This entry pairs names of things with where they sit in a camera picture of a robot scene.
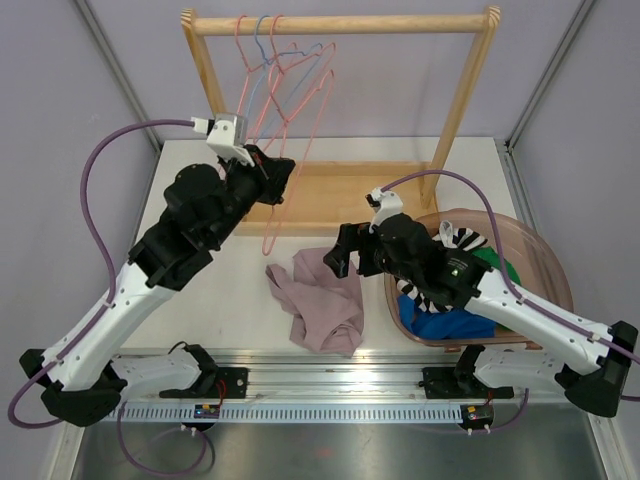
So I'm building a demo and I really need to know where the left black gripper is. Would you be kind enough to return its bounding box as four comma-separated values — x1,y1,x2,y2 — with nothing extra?
207,144,295,247

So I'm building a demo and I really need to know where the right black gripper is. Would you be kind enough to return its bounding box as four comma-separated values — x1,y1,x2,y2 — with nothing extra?
325,222,421,286

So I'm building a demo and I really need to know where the pink tank top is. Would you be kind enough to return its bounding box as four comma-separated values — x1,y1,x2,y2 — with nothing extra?
265,247,364,357

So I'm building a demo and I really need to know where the pink hanger of striped top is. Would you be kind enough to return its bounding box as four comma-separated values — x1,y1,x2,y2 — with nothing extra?
252,14,337,152

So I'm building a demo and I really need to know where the pink wire hanger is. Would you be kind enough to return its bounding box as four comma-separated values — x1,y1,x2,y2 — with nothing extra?
233,14,301,144

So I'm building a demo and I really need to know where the black white striped tank top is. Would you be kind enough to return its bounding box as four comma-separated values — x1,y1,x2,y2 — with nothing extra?
396,221,488,314

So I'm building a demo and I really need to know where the blue tank top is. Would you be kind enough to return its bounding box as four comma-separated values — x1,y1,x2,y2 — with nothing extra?
397,295,496,340

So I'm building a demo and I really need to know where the blue wire hanger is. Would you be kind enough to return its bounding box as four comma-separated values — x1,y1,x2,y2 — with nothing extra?
242,15,324,138

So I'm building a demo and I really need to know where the green tank top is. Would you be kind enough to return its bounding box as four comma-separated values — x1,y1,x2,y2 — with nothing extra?
472,247,521,285

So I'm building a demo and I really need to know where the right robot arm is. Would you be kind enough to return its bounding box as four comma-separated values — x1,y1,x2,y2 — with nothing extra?
323,213,638,418

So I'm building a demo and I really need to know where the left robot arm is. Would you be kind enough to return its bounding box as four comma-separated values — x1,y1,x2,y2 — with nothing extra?
19,145,295,427

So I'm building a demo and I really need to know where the wooden clothes rack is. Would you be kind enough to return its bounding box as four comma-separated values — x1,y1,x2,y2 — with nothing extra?
181,6,501,252

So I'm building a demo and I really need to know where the translucent pink plastic basket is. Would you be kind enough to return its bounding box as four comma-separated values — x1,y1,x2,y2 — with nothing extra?
384,208,574,352

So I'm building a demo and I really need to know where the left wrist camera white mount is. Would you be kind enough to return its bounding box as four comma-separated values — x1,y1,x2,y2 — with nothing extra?
191,113,255,167

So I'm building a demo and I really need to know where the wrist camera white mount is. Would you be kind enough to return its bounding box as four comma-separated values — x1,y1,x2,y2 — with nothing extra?
366,188,404,229
191,113,255,167

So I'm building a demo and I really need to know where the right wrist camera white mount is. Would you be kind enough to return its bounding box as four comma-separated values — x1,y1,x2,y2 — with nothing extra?
366,188,404,229

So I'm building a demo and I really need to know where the aluminium rail base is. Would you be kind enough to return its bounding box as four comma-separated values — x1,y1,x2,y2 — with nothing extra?
109,348,609,401

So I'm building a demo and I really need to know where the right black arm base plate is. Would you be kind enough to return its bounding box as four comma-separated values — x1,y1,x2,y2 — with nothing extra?
418,367,515,400

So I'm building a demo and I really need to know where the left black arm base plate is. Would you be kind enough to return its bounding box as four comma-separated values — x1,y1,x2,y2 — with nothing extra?
159,367,249,400

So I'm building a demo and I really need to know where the white slotted cable duct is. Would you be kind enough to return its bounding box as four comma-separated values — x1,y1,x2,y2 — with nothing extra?
109,403,462,424

